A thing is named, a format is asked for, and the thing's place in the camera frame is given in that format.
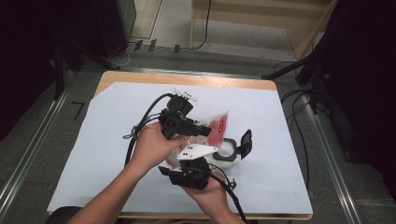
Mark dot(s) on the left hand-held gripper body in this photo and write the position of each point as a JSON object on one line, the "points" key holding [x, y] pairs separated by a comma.
{"points": [[176, 116]]}

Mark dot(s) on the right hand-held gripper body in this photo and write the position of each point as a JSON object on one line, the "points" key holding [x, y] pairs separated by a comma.
{"points": [[190, 174]]}

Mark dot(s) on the red and white pouch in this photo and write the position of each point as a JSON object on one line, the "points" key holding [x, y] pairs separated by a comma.
{"points": [[216, 127]]}

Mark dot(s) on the clear jar with black lid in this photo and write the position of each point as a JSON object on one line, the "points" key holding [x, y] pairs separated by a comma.
{"points": [[232, 151]]}

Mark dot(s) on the person's right hand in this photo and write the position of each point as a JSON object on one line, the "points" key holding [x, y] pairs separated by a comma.
{"points": [[207, 196]]}

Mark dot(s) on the person's left hand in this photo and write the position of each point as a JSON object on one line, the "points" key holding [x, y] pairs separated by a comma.
{"points": [[152, 146]]}

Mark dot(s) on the wooden table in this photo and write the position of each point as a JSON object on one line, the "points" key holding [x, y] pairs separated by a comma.
{"points": [[186, 79]]}

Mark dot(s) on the black floor tape strip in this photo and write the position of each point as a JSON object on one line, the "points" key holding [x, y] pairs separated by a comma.
{"points": [[152, 45], [138, 45]]}

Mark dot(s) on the white table sheet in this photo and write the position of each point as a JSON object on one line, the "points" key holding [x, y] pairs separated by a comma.
{"points": [[264, 186]]}

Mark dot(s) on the black cabinet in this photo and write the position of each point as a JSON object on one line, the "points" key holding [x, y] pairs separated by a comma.
{"points": [[115, 25]]}

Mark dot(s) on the dark stool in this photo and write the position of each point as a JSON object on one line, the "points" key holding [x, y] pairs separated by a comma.
{"points": [[62, 215]]}

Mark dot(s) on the black tripod stand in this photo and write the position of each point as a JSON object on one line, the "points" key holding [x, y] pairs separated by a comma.
{"points": [[313, 81]]}

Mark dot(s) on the black stand with legs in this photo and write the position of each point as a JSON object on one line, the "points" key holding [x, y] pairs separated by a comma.
{"points": [[59, 71]]}

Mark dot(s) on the dark curtain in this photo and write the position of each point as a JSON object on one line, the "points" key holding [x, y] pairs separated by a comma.
{"points": [[28, 62], [364, 77]]}

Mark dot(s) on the metal floor rail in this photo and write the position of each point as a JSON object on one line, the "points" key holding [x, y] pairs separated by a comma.
{"points": [[336, 161], [186, 73], [37, 133]]}

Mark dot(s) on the light wooden frame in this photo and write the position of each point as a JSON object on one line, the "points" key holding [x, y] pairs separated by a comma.
{"points": [[249, 15]]}

